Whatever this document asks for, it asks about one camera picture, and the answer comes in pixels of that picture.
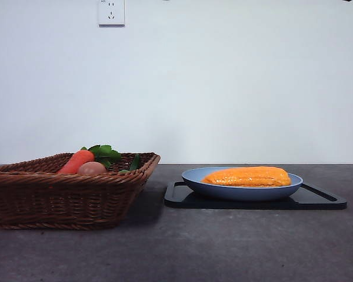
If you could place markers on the yellow-orange corn cob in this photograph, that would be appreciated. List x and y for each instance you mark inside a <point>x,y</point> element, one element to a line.
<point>247,177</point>

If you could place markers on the blue round plate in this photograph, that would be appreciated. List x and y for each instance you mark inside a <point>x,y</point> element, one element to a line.
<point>241,194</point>

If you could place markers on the brown wicker basket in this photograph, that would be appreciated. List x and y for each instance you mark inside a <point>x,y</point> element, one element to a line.
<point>61,202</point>

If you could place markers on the green pepper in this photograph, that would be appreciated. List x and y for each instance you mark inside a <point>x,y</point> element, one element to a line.
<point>135,161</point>

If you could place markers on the black rectangular tray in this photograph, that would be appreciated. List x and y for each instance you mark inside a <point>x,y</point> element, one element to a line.
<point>176,202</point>

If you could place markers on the green leafy vegetable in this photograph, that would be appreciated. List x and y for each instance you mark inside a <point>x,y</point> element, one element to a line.
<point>106,151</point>

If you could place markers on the brown egg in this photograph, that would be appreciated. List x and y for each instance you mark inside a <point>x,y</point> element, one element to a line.
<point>91,169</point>

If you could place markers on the orange carrot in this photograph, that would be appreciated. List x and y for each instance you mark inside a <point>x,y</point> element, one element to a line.
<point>75,163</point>

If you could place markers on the white wall socket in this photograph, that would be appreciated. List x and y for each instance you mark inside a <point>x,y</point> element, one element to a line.
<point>111,13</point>

